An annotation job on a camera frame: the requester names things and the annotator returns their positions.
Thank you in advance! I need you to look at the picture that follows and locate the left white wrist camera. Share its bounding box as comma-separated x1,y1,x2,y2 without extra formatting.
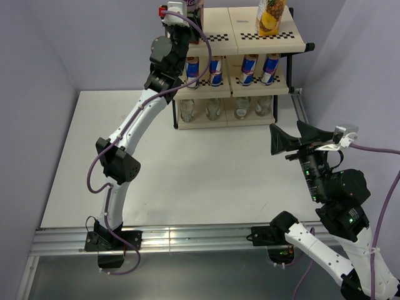
159,1,189,27

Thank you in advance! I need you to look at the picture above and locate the purple cable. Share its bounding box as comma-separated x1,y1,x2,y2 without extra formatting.
293,143,400,300
86,10,213,276

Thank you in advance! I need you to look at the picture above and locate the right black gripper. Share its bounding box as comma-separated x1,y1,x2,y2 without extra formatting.
267,118,331,199

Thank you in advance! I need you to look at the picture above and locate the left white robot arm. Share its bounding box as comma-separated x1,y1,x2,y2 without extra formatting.
94,12,204,249

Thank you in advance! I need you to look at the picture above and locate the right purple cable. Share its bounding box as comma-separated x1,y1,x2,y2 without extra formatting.
293,143,400,300

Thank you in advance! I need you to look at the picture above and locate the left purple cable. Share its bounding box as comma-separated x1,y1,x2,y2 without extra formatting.
86,10,213,276

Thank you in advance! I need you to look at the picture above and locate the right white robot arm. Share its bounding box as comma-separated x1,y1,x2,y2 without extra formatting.
269,121,399,299

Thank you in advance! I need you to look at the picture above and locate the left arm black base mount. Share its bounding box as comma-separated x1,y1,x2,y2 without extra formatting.
84,230,143,251

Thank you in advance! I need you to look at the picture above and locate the energy drink can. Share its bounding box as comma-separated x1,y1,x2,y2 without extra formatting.
239,54,259,86
208,56,223,87
185,57,199,89

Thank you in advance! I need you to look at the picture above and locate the blue carton maroon side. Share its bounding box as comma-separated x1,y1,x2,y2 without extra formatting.
184,0,204,44

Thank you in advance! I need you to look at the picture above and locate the beige three-tier shelf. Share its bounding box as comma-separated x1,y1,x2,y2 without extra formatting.
172,7,315,129

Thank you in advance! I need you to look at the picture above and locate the aluminium side rail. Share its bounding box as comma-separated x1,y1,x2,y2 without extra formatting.
290,87,376,300

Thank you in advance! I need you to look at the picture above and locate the aluminium front rail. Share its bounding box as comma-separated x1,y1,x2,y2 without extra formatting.
29,224,254,256

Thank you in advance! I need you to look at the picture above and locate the energy drink can hidden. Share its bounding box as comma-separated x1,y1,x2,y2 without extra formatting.
261,53,281,86

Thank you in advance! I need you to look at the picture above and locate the blue carton yellow side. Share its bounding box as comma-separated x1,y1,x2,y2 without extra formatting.
256,0,287,36

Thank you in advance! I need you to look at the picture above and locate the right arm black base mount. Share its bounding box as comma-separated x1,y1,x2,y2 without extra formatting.
246,226,288,247

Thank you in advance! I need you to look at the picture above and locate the clear bottle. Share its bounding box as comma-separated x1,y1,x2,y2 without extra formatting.
234,96,251,120
254,95,273,117
179,99,195,123
206,98,221,121

